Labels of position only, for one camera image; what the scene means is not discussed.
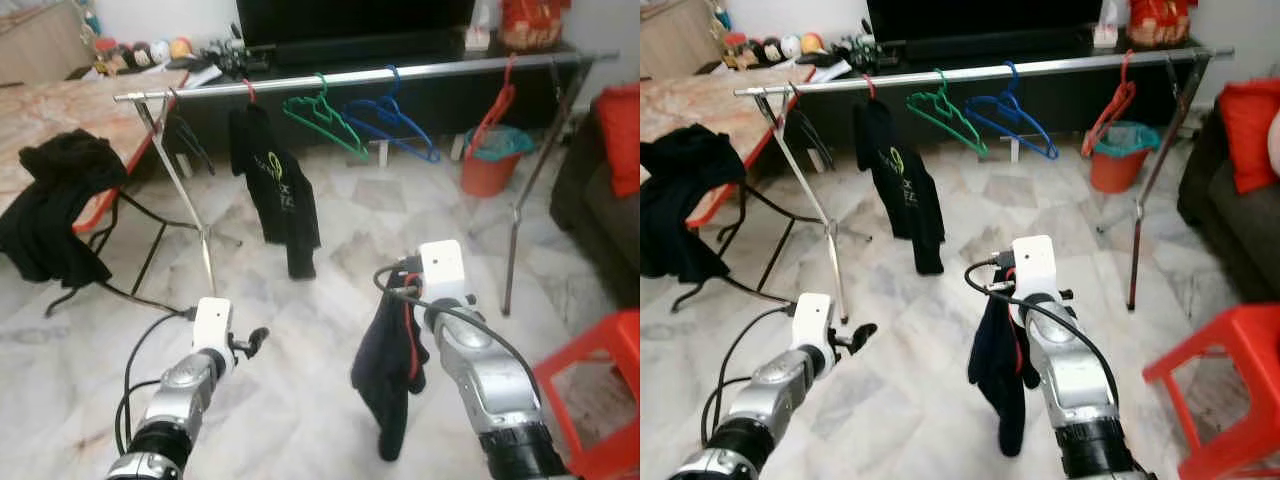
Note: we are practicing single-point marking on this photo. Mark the black television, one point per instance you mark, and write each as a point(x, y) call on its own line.
point(355, 20)
point(985, 18)

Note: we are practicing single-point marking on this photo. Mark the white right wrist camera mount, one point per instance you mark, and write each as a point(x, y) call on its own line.
point(1035, 262)
point(442, 268)

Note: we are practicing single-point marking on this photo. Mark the black tv console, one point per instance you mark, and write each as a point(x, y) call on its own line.
point(1060, 110)
point(440, 115)

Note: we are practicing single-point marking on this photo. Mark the black shirt with green logo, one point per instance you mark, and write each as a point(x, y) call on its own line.
point(905, 195)
point(690, 220)
point(280, 200)
point(60, 220)

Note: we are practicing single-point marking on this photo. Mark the light wooden cabinet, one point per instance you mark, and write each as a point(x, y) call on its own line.
point(675, 40)
point(40, 45)

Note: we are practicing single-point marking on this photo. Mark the white tissue box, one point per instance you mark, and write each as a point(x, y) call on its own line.
point(1105, 35)
point(477, 38)

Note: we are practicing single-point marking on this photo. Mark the orange plastic bucket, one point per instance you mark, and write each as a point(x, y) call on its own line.
point(1112, 175)
point(485, 180)

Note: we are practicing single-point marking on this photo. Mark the red plastic stool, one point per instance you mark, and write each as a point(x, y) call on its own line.
point(1220, 345)
point(590, 350)

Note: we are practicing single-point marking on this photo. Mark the red seated figurine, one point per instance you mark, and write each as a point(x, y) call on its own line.
point(1163, 22)
point(535, 25)

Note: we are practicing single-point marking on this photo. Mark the marble pattern folding table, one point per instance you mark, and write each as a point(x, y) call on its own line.
point(700, 100)
point(60, 110)

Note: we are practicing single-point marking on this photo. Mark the dark grey sofa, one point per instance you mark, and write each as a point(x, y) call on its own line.
point(590, 240)
point(1220, 230)

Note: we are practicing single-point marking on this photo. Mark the orange round doll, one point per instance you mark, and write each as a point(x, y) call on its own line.
point(812, 44)
point(181, 48)

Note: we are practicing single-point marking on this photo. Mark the red cushion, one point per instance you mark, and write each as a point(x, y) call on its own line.
point(620, 140)
point(1250, 135)

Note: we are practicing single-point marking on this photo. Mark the silver metal clothes rack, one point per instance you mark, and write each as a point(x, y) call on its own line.
point(1020, 68)
point(400, 72)

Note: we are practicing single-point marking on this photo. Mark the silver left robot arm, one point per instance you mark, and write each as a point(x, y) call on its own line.
point(180, 385)
point(775, 385)

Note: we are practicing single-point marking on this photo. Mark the white round doll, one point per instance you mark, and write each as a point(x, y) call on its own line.
point(789, 48)
point(160, 53)

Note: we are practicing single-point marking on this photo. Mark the red lid figurine jar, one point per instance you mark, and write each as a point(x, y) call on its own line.
point(106, 57)
point(734, 52)

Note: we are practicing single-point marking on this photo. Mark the teal plastic bag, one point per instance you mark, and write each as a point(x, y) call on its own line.
point(505, 143)
point(1130, 138)

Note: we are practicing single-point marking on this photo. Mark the black electronic gadget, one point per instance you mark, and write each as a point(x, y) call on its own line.
point(865, 57)
point(235, 62)

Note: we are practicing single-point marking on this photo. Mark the blue plastic hanger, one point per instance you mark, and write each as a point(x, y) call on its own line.
point(1013, 88)
point(394, 92)

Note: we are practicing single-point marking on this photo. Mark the green plastic hanger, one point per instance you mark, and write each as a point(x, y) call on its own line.
point(943, 93)
point(322, 97)

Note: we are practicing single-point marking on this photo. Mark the black round doll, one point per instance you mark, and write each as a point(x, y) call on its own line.
point(768, 52)
point(141, 56)

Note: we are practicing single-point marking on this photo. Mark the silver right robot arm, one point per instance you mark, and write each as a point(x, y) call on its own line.
point(1075, 370)
point(480, 370)

